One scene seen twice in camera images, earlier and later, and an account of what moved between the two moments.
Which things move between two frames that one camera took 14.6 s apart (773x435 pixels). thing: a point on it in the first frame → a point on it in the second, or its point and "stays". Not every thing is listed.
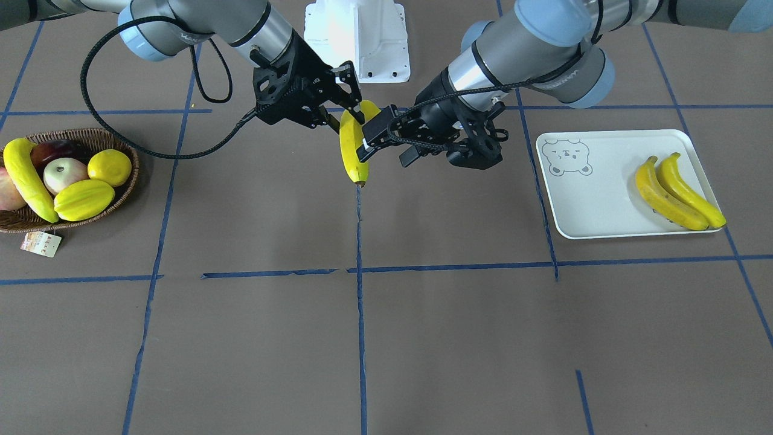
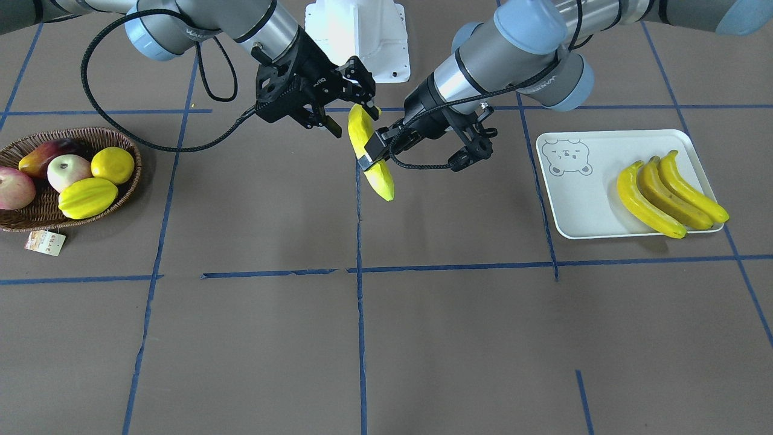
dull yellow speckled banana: x=664 y=202 stays
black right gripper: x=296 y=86 stays
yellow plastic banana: x=351 y=141 → x=654 y=217
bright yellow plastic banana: x=671 y=177 stays
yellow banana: x=18 y=153 → x=361 y=127
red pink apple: x=11 y=199 stays
